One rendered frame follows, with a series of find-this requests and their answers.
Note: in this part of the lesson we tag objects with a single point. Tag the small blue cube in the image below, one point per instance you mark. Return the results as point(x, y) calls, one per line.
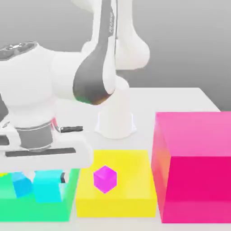
point(22, 187)

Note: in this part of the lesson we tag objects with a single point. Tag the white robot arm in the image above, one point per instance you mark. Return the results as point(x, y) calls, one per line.
point(36, 81)

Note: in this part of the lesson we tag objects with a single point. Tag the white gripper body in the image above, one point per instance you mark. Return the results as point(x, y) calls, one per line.
point(79, 155)

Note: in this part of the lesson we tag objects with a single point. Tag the small magenta cube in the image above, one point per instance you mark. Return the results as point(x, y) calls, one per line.
point(105, 179)

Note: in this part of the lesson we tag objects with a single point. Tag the large pink box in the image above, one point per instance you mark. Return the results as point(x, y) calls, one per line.
point(194, 162)

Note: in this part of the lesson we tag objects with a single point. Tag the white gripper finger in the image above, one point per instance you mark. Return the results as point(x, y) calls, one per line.
point(30, 176)
point(65, 177)

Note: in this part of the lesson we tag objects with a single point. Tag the large yellow box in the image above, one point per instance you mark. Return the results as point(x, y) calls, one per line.
point(133, 180)

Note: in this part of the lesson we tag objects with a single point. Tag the small cyan cube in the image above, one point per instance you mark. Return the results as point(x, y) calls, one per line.
point(47, 189)

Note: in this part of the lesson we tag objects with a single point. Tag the small yellow cube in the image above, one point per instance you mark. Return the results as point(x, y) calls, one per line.
point(3, 174)

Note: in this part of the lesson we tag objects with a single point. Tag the large green box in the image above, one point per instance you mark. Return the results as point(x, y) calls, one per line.
point(36, 211)

